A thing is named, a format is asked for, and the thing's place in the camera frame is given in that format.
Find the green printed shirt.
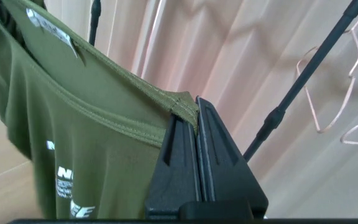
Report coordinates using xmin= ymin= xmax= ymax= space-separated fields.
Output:
xmin=0 ymin=0 xmax=200 ymax=220

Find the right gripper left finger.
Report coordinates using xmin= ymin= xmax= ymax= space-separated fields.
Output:
xmin=144 ymin=113 xmax=202 ymax=220

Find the black clothes rack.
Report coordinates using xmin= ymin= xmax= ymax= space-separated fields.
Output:
xmin=88 ymin=0 xmax=358 ymax=162

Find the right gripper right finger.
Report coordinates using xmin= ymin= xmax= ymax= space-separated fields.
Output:
xmin=196 ymin=96 xmax=269 ymax=218

